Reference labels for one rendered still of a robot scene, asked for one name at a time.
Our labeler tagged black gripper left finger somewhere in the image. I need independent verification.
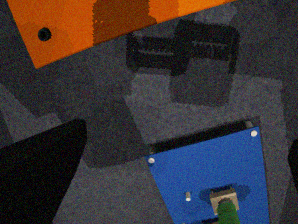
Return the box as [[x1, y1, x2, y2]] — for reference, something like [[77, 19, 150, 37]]
[[0, 119, 86, 224]]

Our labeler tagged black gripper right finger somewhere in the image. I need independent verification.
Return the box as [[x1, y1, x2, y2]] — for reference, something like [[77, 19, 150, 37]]
[[287, 139, 298, 193]]

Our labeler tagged blue circuit board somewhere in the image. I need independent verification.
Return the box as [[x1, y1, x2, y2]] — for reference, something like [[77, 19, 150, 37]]
[[144, 121, 270, 224]]

